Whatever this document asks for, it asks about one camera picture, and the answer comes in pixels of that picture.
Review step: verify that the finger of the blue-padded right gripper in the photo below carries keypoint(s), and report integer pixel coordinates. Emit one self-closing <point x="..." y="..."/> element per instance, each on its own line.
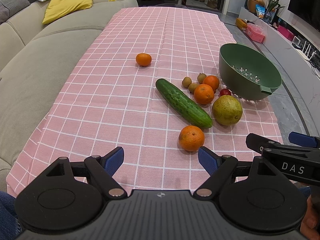
<point x="220" y="170"/>

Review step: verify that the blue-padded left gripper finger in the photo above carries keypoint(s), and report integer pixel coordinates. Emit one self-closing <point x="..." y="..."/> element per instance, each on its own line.
<point x="100" y="172"/>

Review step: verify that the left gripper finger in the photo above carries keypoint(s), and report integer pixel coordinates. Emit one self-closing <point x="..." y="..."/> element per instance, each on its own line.
<point x="304" y="140"/>
<point x="261" y="144"/>

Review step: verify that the orange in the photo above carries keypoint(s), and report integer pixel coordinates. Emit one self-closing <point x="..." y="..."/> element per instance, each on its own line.
<point x="203" y="94"/>
<point x="191" y="138"/>
<point x="212" y="81"/>

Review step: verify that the red cherry tomato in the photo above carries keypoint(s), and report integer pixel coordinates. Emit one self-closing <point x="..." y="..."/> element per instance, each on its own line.
<point x="225" y="91"/>

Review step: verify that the green colander bowl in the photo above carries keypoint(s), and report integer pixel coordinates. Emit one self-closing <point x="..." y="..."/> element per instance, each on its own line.
<point x="247" y="73"/>

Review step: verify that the green cucumber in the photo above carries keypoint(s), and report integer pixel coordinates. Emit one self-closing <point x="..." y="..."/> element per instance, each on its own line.
<point x="183" y="105"/>

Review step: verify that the small kiwi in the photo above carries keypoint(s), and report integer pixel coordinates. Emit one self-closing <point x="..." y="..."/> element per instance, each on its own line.
<point x="192" y="87"/>
<point x="201" y="77"/>
<point x="186" y="82"/>

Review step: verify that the lone tangerine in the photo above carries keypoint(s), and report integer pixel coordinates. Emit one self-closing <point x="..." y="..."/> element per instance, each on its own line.
<point x="143" y="59"/>

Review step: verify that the person's right hand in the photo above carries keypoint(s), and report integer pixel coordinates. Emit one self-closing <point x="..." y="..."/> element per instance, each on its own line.
<point x="310" y="223"/>

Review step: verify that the white tv console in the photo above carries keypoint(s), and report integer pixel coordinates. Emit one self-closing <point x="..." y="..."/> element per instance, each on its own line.
<point x="300" y="71"/>

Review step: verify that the pink checked tablecloth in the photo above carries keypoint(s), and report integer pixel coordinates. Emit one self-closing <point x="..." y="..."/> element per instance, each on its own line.
<point x="109" y="100"/>

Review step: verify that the white router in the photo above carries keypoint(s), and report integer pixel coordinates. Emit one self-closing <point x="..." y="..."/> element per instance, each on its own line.
<point x="307" y="52"/>

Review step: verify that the magenta box on console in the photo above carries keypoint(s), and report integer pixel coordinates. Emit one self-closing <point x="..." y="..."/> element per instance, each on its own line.
<point x="286" y="33"/>

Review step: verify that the pink storage box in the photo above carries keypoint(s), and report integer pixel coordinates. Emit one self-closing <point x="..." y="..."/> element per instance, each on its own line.
<point x="255" y="33"/>

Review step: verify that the person's blue jeans leg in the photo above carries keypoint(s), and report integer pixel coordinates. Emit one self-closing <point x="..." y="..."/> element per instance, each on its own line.
<point x="10" y="227"/>

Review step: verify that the orange box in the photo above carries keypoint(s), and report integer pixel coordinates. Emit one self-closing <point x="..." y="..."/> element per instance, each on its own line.
<point x="241" y="24"/>

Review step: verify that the beige sofa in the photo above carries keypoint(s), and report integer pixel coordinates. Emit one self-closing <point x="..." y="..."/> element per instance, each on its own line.
<point x="36" y="60"/>

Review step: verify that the blue snack bag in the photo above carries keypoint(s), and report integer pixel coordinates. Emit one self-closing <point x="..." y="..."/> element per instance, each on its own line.
<point x="260" y="11"/>

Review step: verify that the black television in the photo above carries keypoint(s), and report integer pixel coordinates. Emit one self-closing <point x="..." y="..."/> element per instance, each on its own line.
<point x="308" y="10"/>

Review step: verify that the potted green plant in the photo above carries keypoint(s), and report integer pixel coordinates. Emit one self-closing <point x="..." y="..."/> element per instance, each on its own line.
<point x="271" y="8"/>

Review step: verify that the golden brown vase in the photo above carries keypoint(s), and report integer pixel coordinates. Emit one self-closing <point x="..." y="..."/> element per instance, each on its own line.
<point x="252" y="3"/>

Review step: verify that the yellow cushion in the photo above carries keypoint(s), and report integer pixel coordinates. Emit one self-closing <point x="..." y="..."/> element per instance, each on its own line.
<point x="57" y="9"/>

